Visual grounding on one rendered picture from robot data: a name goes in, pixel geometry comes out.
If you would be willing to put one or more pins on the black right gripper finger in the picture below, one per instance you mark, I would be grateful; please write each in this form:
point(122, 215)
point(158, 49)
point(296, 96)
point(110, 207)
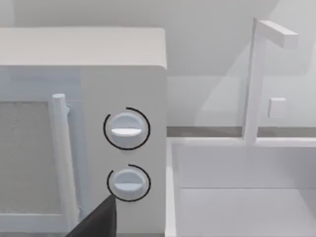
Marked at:
point(101, 219)

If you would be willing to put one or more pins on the small white microwave knob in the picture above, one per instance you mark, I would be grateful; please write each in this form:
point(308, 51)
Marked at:
point(129, 183)

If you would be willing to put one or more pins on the large white microwave knob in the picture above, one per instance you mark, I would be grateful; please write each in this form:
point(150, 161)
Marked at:
point(126, 129)

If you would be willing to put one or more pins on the white sink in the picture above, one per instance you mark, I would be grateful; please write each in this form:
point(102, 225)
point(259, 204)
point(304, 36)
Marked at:
point(237, 187)

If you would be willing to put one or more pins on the pale microwave oven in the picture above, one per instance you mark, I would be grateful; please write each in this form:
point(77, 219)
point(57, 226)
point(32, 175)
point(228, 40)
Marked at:
point(128, 81)

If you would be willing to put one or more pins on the tall white tap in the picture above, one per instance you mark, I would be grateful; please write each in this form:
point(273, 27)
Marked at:
point(254, 81)

